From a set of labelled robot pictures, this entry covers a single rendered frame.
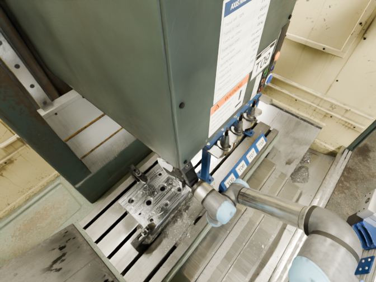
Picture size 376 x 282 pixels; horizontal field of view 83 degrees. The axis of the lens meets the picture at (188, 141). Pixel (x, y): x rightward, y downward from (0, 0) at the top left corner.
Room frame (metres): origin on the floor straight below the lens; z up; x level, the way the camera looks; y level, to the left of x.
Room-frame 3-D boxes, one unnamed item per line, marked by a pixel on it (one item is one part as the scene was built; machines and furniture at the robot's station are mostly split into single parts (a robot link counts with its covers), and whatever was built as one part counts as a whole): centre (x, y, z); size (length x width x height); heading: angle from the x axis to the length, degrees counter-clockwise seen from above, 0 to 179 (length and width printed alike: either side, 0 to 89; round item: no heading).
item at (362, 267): (0.10, -0.80, 0.81); 0.09 x 0.01 x 0.18; 137
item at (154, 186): (0.43, 0.17, 0.96); 0.29 x 0.23 x 0.05; 137
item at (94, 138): (0.78, 0.42, 1.16); 0.48 x 0.05 x 0.51; 137
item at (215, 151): (0.52, -0.13, 1.21); 0.07 x 0.05 x 0.01; 47
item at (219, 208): (0.27, -0.10, 1.24); 0.11 x 0.08 x 0.09; 43
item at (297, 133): (0.95, -0.35, 0.75); 0.89 x 0.70 x 0.26; 47
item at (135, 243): (0.24, 0.21, 0.97); 0.13 x 0.03 x 0.15; 137
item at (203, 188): (0.33, -0.05, 1.24); 0.08 x 0.05 x 0.08; 133
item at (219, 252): (0.35, -0.34, 0.70); 0.90 x 0.30 x 0.16; 137
